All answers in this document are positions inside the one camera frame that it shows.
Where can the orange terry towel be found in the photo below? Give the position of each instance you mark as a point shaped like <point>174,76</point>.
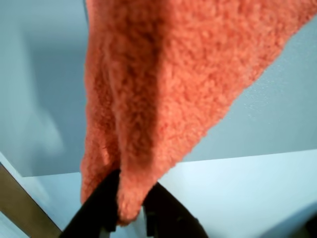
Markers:
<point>173,74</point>

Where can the brown wooden board strip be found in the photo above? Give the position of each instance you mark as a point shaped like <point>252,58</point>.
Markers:
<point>22,205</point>

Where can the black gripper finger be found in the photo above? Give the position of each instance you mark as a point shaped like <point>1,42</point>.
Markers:
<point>96,213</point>
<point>171,218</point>

